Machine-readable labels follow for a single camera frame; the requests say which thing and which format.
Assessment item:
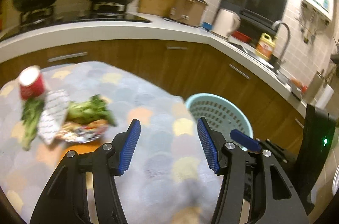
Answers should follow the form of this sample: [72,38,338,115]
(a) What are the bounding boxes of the red paper cup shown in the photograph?
[18,67,46,100]

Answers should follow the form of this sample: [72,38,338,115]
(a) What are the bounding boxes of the red container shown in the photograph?
[233,31,252,43]

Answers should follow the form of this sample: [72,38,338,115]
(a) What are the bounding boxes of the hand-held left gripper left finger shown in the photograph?
[30,119,141,224]

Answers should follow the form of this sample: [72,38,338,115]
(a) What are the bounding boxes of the green vegetable stalk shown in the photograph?
[21,98,44,151]

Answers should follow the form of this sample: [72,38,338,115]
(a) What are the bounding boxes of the leafy greens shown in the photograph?
[67,94,117,126]

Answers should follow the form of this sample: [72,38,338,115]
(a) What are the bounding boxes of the black gas stove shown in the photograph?
[0,3,153,39]

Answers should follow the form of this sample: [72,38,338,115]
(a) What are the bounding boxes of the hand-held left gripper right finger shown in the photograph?
[197,116,310,224]

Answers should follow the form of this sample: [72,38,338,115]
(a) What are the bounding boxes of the steel canister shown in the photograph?
[303,71,326,105]

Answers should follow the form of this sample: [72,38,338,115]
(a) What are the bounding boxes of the orange sponge holder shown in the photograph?
[290,78,309,100]

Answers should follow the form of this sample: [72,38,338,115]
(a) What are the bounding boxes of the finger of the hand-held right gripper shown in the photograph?
[230,129,298,171]

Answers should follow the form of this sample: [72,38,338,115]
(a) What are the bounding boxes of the steel faucet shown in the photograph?
[271,22,291,73]

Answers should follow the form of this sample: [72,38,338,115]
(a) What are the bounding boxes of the wooden base cabinets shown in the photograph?
[0,40,308,150]

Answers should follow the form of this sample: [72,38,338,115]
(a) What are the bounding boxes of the beige rice cooker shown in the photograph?
[169,0,208,27]

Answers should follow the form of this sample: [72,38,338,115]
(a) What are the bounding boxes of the white patterned paper wrapper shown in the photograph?
[37,90,71,145]

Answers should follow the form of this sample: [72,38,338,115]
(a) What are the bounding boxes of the yellow detergent bottle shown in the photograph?
[256,32,276,60]

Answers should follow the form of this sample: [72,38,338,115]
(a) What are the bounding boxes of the light blue plastic basket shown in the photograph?
[185,93,253,151]

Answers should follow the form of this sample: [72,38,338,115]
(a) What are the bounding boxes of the white electric kettle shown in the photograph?
[212,8,241,39]

